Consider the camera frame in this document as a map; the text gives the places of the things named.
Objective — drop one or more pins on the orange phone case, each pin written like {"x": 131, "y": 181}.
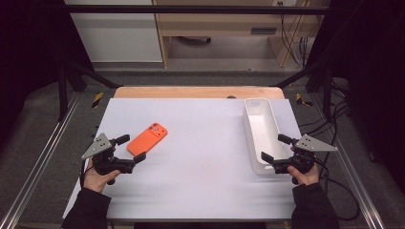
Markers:
{"x": 146, "y": 140}

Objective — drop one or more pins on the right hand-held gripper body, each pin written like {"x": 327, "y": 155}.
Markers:
{"x": 310, "y": 145}

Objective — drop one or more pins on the white plastic bin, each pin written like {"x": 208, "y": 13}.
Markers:
{"x": 264, "y": 127}

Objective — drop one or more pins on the metal floor rail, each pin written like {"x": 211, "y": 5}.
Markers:
{"x": 356, "y": 181}
{"x": 41, "y": 159}

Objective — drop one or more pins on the black horizontal frame bar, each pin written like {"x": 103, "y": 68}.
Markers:
{"x": 191, "y": 9}

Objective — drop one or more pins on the black frame strut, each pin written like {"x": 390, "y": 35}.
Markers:
{"x": 326, "y": 86}
{"x": 63, "y": 92}

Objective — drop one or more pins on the black curtain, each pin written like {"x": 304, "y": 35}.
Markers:
{"x": 28, "y": 57}
{"x": 372, "y": 79}

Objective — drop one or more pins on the white cabinet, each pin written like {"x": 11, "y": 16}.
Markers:
{"x": 117, "y": 35}

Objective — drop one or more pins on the dark object under desk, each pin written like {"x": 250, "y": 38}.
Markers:
{"x": 194, "y": 40}

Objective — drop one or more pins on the light wooden desk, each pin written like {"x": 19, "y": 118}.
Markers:
{"x": 219, "y": 24}

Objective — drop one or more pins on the grey desk label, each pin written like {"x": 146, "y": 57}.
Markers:
{"x": 263, "y": 31}

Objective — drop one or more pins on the person's left hand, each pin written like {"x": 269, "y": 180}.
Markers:
{"x": 95, "y": 181}

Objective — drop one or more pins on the yellow black tape marker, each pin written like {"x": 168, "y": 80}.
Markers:
{"x": 301, "y": 99}
{"x": 97, "y": 99}

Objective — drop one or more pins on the wooden table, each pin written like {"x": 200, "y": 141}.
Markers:
{"x": 178, "y": 92}

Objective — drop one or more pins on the person's right hand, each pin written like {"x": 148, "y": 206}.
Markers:
{"x": 307, "y": 178}

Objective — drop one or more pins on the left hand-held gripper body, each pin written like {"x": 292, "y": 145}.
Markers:
{"x": 97, "y": 148}

